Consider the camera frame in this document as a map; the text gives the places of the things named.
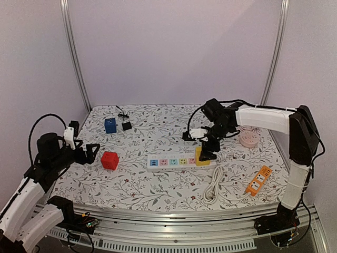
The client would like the front aluminium rail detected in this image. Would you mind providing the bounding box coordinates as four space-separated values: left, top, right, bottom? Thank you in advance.
23 202 329 253

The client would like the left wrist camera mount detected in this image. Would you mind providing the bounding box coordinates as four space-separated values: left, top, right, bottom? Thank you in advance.
63 121 80 150

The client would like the orange power strip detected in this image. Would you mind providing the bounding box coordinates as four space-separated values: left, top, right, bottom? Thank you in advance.
245 166 272 197

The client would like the black power adapter with cable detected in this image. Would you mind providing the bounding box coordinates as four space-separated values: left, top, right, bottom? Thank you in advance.
116 105 132 131

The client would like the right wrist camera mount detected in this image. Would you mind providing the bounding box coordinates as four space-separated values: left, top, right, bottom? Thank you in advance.
182 128 208 142

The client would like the left aluminium frame post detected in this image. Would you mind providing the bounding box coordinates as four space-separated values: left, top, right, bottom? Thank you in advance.
60 0 92 112

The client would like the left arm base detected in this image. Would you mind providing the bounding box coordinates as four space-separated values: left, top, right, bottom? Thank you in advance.
47 196 98 235

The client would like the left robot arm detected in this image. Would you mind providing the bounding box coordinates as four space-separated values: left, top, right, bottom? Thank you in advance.
1 121 100 252

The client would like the floral table mat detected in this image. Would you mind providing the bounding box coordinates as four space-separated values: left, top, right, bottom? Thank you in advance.
52 105 289 212

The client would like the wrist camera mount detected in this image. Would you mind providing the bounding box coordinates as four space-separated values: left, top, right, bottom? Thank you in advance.
182 128 208 142
63 121 80 150

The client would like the white multicolour power strip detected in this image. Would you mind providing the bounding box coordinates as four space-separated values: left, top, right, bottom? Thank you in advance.
146 153 216 173

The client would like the yellow cube socket adapter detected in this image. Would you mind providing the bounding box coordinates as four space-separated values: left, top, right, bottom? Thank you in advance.
194 147 211 167

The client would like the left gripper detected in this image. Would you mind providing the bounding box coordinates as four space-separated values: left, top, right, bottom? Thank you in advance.
51 140 100 172

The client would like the pink round power socket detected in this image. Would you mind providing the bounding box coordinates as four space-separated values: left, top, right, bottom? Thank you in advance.
239 131 260 148

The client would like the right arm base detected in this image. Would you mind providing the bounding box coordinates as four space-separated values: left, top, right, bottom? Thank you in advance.
254 203 300 248

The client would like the aluminium frame post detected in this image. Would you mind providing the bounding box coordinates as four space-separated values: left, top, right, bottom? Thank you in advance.
259 0 290 106
60 0 92 112

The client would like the red cube socket adapter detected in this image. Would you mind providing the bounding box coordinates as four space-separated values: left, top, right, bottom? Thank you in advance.
101 151 119 170

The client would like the blue cube socket adapter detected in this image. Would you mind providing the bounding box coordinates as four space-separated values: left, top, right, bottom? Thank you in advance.
104 118 117 134

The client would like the right aluminium frame post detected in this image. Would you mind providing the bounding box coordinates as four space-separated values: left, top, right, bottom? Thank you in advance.
259 0 290 106

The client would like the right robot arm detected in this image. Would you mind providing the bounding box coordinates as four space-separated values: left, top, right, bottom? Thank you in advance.
182 98 324 210

